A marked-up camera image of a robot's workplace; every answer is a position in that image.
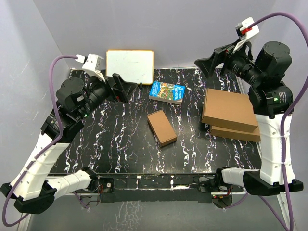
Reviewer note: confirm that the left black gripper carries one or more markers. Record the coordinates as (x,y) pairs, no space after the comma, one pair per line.
(125,88)

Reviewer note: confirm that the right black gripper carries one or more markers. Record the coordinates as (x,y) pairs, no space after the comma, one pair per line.
(208,65)

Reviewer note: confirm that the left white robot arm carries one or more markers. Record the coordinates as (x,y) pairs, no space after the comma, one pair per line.
(32,192)

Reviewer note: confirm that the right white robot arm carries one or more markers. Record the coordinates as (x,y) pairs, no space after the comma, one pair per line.
(271,100)

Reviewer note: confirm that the blue illustrated book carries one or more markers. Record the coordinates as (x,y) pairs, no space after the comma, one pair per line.
(166,92)

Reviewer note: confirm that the white board with wooden frame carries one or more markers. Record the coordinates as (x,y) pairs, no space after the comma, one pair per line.
(132,65)

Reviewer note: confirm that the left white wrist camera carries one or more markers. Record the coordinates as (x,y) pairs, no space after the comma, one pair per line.
(92,65)

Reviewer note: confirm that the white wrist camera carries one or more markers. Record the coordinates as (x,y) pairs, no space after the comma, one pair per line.
(92,65)
(245,32)

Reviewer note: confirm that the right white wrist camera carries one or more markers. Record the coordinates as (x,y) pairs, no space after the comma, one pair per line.
(245,32)

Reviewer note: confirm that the aluminium frame rail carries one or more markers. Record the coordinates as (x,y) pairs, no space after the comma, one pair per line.
(252,214)

